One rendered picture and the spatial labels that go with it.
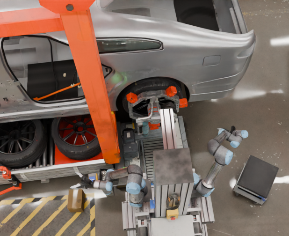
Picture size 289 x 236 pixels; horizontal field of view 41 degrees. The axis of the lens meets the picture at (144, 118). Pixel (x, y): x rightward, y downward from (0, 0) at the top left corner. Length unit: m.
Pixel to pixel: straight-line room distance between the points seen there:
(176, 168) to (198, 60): 1.42
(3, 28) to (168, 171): 1.34
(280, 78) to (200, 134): 1.43
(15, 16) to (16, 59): 2.32
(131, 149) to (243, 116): 1.61
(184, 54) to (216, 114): 1.71
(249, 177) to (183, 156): 1.94
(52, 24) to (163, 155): 1.09
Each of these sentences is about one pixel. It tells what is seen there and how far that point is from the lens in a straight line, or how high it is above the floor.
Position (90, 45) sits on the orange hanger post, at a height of 2.49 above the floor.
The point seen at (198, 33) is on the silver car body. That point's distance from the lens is 3.56.
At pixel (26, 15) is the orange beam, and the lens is 2.44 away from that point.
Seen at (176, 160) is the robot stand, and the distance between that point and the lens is 2.57.
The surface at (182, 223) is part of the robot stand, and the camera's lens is 3.27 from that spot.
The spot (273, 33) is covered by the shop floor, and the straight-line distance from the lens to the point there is 6.09.
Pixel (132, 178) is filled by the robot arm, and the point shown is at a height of 1.46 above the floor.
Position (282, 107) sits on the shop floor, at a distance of 5.36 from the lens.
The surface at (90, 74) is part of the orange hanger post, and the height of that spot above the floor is 2.19.
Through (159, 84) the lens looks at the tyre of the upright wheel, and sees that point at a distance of 3.89.
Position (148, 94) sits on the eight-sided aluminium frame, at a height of 1.10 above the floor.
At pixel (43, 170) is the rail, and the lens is 4.48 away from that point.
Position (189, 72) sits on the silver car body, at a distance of 3.81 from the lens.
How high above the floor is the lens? 4.40
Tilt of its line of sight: 61 degrees down
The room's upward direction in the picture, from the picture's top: 3 degrees counter-clockwise
